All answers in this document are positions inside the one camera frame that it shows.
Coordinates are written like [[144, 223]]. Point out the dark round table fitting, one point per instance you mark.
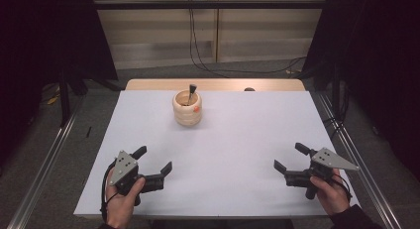
[[249, 89]]

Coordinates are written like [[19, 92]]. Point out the cream ribbed cup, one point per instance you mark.
[[186, 116]]

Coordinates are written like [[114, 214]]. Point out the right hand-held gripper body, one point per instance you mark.
[[325, 161]]

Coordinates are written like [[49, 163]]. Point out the black makeup brush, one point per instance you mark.
[[192, 88]]

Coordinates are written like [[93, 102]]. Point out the person's right hand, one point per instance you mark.
[[333, 196]]

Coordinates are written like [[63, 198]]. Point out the person's left hand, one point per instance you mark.
[[120, 209]]

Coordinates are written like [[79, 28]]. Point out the yellow floor item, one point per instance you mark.
[[53, 99]]

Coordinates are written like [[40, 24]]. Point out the black stand post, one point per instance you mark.
[[64, 100]]

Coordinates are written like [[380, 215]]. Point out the aluminium floor rail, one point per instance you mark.
[[379, 192], [43, 169]]

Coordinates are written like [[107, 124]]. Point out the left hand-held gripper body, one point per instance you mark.
[[127, 176]]

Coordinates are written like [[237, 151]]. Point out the black horizontal bar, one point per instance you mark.
[[211, 5]]

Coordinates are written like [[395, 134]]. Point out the brass vertical strip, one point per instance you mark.
[[217, 27]]

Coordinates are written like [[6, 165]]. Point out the black curtain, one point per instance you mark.
[[379, 57], [39, 40]]

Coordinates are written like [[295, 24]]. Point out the small black floor item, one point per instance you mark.
[[88, 132]]

